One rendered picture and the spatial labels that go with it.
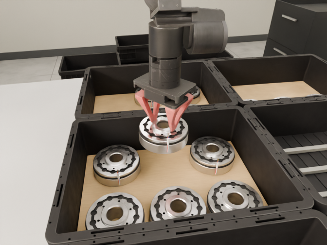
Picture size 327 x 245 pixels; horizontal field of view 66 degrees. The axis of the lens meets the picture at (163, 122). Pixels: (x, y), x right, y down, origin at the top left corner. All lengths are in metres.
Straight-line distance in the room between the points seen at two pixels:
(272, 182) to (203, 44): 0.29
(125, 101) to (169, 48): 0.45
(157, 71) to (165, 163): 0.25
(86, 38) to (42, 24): 0.55
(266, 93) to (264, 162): 0.45
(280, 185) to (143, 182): 0.27
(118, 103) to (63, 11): 2.93
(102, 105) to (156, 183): 0.37
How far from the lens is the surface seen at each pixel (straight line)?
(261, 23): 4.40
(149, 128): 0.52
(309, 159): 0.71
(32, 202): 0.77
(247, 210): 0.42
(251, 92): 0.94
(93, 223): 0.49
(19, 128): 1.07
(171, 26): 0.42
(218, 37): 0.44
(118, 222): 0.47
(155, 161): 0.61
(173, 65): 0.43
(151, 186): 0.56
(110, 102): 0.84
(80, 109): 0.64
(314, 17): 2.02
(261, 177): 0.57
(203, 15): 0.45
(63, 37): 3.77
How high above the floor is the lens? 1.25
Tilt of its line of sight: 35 degrees down
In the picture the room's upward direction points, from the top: straight up
